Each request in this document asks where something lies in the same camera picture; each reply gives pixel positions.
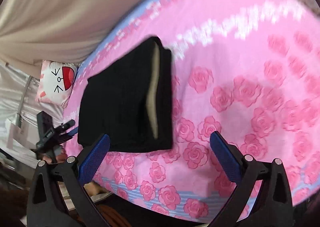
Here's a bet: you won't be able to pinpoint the pink rose bed sheet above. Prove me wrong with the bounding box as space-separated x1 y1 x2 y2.
63 0 319 223

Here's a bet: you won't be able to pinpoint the black pants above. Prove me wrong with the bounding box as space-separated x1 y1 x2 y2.
78 37 173 153

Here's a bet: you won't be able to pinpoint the silver grey fabric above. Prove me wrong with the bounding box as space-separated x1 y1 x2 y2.
1 64 63 168

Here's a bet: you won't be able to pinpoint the white cartoon face pillow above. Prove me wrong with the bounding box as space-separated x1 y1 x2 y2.
36 60 78 108

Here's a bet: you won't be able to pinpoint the beige curtain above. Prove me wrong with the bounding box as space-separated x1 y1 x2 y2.
1 0 141 78

